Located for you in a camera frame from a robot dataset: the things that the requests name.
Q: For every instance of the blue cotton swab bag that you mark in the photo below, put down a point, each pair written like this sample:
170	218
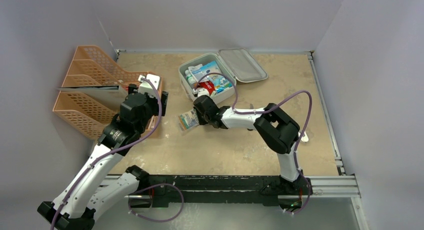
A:
216	77

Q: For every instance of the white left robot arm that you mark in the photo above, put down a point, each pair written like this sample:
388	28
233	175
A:
80	205

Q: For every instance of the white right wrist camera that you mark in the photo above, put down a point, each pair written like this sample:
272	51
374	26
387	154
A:
203	92

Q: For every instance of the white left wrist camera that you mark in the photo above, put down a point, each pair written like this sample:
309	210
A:
149	84

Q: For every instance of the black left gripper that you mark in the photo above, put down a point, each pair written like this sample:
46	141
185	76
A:
154	101

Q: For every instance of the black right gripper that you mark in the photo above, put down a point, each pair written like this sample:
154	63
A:
200	107

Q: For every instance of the grey medicine kit box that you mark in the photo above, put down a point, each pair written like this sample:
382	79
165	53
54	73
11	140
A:
235	65

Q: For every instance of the red first aid pouch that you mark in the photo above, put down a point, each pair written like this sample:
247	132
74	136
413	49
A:
209	86

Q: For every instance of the blue white gauze packet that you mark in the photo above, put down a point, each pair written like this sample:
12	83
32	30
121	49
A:
197	71

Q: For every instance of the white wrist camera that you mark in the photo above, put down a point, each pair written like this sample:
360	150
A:
149	84
203	92

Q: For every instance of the colourful plaster box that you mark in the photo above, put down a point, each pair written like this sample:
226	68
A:
188	120

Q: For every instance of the grey folder in rack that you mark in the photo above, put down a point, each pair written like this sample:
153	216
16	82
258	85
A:
110	96

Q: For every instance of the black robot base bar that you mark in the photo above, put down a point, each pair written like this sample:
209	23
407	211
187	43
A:
269	191

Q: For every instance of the white green-label bottle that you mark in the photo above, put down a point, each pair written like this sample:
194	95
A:
190	79

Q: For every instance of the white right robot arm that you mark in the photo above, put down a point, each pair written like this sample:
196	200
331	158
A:
279	131

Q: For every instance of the orange plastic file rack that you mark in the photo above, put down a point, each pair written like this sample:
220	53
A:
91	66

